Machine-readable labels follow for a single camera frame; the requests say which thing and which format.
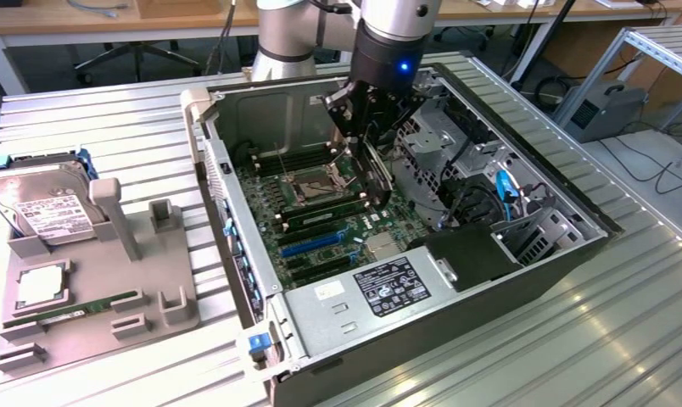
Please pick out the blue plastic disk caddy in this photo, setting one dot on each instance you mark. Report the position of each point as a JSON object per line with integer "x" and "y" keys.
{"x": 89, "y": 163}

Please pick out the perforated metal disk bay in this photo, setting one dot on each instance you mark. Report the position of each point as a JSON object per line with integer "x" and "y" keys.
{"x": 536, "y": 246}

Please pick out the silver power supply unit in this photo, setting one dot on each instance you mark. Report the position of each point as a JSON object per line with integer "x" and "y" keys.
{"x": 329, "y": 313}

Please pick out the black RAM slot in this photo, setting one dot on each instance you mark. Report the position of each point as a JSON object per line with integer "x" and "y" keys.
{"x": 295, "y": 159}
{"x": 297, "y": 165}
{"x": 293, "y": 154}

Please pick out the silver metal disk bay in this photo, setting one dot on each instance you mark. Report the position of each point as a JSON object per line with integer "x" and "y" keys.
{"x": 432, "y": 142}

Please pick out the aluminium profile frame table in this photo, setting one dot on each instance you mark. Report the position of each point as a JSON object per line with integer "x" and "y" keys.
{"x": 663, "y": 44}

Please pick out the silver CPU chip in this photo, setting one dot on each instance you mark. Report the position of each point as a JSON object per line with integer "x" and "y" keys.
{"x": 42, "y": 286}

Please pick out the CPU socket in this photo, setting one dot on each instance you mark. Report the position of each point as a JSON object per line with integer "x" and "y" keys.
{"x": 313, "y": 184}

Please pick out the long black expansion slot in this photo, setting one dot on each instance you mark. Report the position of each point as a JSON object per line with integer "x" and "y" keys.
{"x": 307, "y": 237}
{"x": 319, "y": 266}
{"x": 324, "y": 275}

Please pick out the black plastic air shroud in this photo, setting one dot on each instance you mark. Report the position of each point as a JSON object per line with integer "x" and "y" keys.
{"x": 471, "y": 258}

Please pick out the black office chair base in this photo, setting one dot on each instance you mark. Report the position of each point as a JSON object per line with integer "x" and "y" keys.
{"x": 140, "y": 53}

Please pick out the graphics card with metal bracket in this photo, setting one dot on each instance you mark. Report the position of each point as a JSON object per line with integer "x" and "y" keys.
{"x": 372, "y": 178}

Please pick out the silver finned chipset heatsink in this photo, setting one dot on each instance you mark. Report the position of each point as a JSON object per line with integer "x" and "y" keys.
{"x": 383, "y": 248}

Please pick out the thin metal locking lever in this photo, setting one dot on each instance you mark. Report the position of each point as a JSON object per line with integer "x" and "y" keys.
{"x": 284, "y": 165}

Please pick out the grey plastic parts rack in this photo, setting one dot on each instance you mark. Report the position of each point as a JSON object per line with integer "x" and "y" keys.
{"x": 98, "y": 280}

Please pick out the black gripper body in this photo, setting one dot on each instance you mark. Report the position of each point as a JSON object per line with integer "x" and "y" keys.
{"x": 387, "y": 63}

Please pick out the green RAM stick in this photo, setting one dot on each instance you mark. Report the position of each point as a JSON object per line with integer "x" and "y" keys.
{"x": 75, "y": 312}

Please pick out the silver hard disk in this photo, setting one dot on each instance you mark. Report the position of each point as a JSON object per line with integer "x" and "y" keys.
{"x": 41, "y": 199}

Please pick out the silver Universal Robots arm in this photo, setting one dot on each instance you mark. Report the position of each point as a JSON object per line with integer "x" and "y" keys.
{"x": 284, "y": 34}

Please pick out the open black PC case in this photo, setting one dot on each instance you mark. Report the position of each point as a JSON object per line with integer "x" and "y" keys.
{"x": 544, "y": 275}

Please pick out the green motherboard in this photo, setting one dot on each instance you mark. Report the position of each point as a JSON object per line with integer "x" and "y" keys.
{"x": 403, "y": 220}

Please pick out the blue case latch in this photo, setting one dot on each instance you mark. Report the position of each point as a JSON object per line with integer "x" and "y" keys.
{"x": 258, "y": 343}

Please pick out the metal socket cover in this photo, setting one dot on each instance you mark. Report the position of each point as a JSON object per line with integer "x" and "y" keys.
{"x": 335, "y": 169}

